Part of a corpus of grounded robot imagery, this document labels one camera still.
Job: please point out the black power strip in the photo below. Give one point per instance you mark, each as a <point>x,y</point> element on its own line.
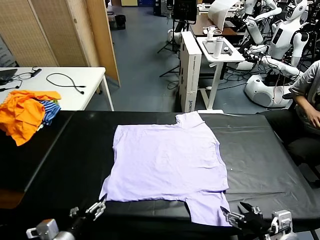
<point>36,72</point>

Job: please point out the white bottle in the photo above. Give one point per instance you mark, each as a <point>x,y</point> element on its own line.
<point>217,47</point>

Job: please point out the small black device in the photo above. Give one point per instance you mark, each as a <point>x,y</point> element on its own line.
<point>227,50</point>

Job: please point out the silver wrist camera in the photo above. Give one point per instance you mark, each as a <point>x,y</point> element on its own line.
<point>46,226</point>
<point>282,218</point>

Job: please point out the black side table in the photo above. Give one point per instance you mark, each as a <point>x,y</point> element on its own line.
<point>20,165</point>

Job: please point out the grey tablet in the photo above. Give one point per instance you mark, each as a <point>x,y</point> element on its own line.
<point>208,46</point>

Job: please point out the black monitor panel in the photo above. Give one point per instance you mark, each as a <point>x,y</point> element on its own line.
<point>185,10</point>

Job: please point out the black chair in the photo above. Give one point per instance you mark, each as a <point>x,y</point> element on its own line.
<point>313,172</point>

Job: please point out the small white robot base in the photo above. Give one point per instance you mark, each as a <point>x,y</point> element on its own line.
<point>173,36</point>

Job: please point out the brown wooden desk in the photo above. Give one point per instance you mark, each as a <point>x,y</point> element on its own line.
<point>200,23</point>

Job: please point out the tall white cardboard box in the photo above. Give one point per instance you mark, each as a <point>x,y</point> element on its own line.
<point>191,75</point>

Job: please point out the white table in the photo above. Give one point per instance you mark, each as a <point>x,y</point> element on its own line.
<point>82,80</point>

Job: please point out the black tripod stand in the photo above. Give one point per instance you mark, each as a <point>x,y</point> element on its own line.
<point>173,37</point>

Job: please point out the white humanoid robot black chest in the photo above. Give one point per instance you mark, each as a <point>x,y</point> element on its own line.
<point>282,37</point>

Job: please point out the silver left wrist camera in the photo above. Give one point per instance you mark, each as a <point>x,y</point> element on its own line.
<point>46,226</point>

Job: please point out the white printed carton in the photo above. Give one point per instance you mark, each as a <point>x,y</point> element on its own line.
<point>5,53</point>

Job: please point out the white headset on stand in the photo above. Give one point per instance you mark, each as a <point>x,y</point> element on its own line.
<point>210,32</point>

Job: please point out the black laptop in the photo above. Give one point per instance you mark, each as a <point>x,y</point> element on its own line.
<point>6,73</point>

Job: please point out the white curved panel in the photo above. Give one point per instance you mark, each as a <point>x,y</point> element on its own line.
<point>220,15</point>

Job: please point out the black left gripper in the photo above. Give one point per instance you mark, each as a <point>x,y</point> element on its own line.
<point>80,223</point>

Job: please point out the white standing desk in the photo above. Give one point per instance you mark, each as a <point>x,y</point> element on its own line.
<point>232,56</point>

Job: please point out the blue striped garment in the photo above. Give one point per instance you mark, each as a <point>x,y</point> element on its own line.
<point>51,112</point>

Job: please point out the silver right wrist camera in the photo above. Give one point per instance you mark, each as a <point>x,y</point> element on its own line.
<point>282,218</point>

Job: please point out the orange garment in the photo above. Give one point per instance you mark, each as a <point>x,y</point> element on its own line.
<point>20,115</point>

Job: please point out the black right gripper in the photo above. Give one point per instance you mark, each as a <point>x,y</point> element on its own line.
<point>255,223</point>

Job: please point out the black trash bin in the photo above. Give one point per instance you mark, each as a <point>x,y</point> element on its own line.
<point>120,22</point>

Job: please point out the lavender t-shirt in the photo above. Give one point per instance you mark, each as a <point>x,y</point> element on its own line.
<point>165,160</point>

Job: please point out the wooden folding screen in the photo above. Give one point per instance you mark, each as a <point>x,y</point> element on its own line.
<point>50,32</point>

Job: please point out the person's right forearm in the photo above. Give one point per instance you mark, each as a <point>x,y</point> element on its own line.
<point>303,105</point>

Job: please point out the person's right hand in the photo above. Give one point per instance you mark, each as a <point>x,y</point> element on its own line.
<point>316,120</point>

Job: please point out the black storage rack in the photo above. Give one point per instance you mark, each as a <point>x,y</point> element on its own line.
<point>160,7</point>

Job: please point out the seated person grey shirt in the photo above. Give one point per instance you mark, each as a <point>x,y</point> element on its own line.
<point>310,82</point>

